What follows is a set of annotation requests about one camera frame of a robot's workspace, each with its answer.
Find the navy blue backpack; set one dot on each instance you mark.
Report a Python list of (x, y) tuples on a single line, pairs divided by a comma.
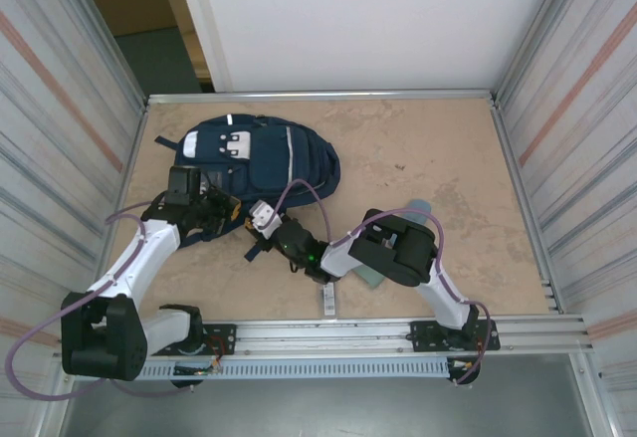
[(278, 158)]

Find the blue-grey pencil case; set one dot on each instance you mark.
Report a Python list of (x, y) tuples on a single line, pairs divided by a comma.
[(420, 205)]

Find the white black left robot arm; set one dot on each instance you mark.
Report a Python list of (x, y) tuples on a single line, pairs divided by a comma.
[(149, 243)]

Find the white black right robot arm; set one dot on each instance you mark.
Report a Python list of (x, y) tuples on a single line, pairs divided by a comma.
[(343, 258)]

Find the grey metal sheet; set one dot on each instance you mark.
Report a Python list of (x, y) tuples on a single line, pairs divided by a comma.
[(323, 412)]

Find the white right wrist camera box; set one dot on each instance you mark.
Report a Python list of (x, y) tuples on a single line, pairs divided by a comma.
[(264, 218)]

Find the aluminium mounting rail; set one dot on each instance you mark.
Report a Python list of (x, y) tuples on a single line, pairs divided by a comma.
[(323, 332)]

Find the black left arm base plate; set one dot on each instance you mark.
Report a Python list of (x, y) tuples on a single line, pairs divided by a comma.
[(221, 340)]

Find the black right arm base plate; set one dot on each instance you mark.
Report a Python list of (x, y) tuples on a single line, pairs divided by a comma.
[(423, 335)]

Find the aluminium table edge rail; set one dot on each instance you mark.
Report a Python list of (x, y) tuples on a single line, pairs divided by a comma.
[(398, 94)]

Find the striped left enclosure panel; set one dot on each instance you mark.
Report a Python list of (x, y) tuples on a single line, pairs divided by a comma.
[(50, 108)]

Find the striped enclosure panel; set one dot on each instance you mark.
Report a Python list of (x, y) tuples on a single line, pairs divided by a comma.
[(587, 108), (50, 108)]

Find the white door frame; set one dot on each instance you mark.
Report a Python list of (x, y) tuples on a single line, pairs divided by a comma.
[(199, 19)]

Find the striped right enclosure panel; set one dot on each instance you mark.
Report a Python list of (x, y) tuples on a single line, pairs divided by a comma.
[(587, 108)]

